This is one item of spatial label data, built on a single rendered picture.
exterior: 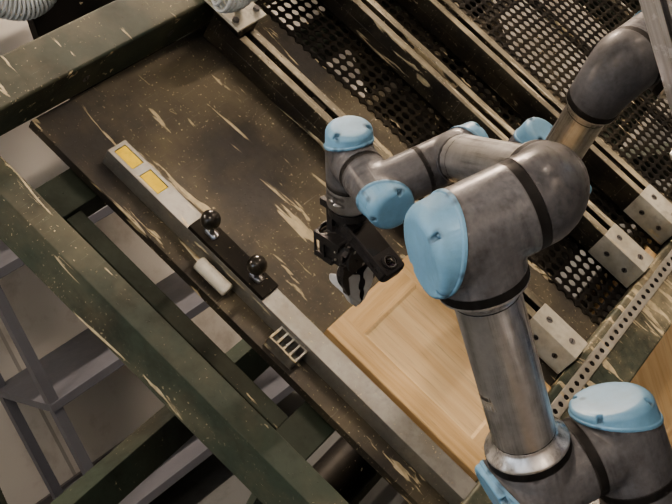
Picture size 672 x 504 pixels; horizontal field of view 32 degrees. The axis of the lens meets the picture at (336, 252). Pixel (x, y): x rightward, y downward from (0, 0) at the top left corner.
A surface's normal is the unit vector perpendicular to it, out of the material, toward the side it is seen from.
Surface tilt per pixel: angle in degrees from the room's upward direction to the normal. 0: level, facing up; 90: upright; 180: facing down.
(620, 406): 8
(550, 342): 90
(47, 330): 90
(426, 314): 55
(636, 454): 90
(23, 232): 90
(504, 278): 103
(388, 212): 116
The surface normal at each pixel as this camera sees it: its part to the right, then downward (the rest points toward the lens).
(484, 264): 0.33, 0.49
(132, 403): 0.64, 0.03
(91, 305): -0.56, 0.48
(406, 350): 0.41, -0.54
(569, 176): 0.56, -0.39
